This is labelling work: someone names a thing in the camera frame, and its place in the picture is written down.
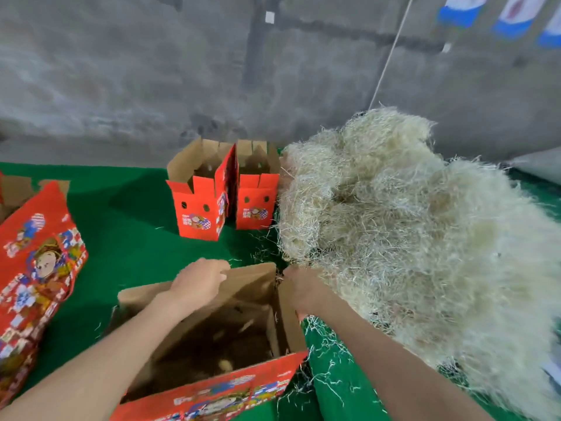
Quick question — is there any group of red boxes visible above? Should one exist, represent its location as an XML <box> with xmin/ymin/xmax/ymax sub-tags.
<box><xmin>0</xmin><ymin>171</ymin><xmax>89</xmax><ymax>410</ymax></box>

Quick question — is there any person's left forearm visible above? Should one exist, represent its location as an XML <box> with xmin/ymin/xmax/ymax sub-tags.
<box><xmin>0</xmin><ymin>294</ymin><xmax>189</xmax><ymax>421</ymax></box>

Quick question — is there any person's left hand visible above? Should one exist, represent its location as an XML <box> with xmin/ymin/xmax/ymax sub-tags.
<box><xmin>165</xmin><ymin>257</ymin><xmax>231</xmax><ymax>319</ymax></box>

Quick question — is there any white pole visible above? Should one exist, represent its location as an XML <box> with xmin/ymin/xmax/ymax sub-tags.
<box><xmin>367</xmin><ymin>0</ymin><xmax>415</xmax><ymax>111</ymax></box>

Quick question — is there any narrow white blue banner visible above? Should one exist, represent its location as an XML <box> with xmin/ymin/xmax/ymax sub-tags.
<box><xmin>437</xmin><ymin>0</ymin><xmax>490</xmax><ymax>29</ymax></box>
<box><xmin>493</xmin><ymin>0</ymin><xmax>550</xmax><ymax>39</ymax></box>
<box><xmin>537</xmin><ymin>4</ymin><xmax>561</xmax><ymax>49</ymax></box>

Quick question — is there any pile of wood wool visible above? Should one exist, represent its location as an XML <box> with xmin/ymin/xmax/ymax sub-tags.
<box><xmin>276</xmin><ymin>106</ymin><xmax>561</xmax><ymax>421</ymax></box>

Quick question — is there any person's right forearm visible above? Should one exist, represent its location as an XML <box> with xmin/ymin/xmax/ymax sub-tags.
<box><xmin>307</xmin><ymin>298</ymin><xmax>496</xmax><ymax>421</ymax></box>

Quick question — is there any person's right hand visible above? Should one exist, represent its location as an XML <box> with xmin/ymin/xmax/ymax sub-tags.
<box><xmin>280</xmin><ymin>264</ymin><xmax>333</xmax><ymax>319</ymax></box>

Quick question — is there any white sack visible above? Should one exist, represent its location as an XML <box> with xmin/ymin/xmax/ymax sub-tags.
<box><xmin>508</xmin><ymin>146</ymin><xmax>561</xmax><ymax>186</ymax></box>

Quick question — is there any red cardboard box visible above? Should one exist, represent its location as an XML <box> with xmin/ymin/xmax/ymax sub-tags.
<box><xmin>165</xmin><ymin>138</ymin><xmax>237</xmax><ymax>242</ymax></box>
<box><xmin>234</xmin><ymin>139</ymin><xmax>284</xmax><ymax>232</ymax></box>
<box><xmin>108</xmin><ymin>262</ymin><xmax>310</xmax><ymax>421</ymax></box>

